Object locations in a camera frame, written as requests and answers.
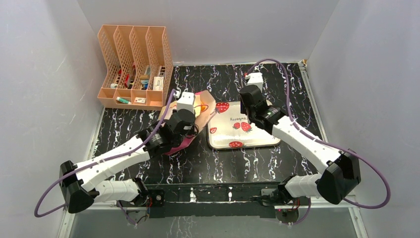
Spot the pink paper gift bag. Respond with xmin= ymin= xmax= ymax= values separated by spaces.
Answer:
xmin=166 ymin=90 xmax=216 ymax=155

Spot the strawberry print metal tray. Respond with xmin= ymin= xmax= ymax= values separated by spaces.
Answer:
xmin=208 ymin=102 xmax=281 ymax=149

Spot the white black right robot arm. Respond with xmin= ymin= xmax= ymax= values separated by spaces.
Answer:
xmin=239 ymin=85 xmax=361 ymax=205

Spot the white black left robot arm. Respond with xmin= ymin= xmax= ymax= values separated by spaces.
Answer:
xmin=59 ymin=109 xmax=196 ymax=214

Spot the white medicine box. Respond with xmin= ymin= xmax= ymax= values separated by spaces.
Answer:
xmin=153 ymin=76 xmax=164 ymax=91

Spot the small white card box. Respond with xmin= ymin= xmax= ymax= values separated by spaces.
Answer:
xmin=134 ymin=97 xmax=147 ymax=104

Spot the green white tube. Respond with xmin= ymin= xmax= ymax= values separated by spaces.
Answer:
xmin=116 ymin=97 xmax=131 ymax=105

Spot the peach plastic file organizer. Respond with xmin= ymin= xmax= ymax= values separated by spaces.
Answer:
xmin=98 ymin=25 xmax=173 ymax=111

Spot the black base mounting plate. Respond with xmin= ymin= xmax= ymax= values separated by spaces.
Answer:
xmin=116 ymin=182 xmax=311 ymax=226

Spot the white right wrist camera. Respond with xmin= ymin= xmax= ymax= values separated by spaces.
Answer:
xmin=245 ymin=72 xmax=264 ymax=92

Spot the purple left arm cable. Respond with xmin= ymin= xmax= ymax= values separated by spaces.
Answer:
xmin=34 ymin=88 xmax=178 ymax=227

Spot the aluminium frame rail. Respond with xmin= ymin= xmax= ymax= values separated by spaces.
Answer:
xmin=64 ymin=187 xmax=360 ymax=211

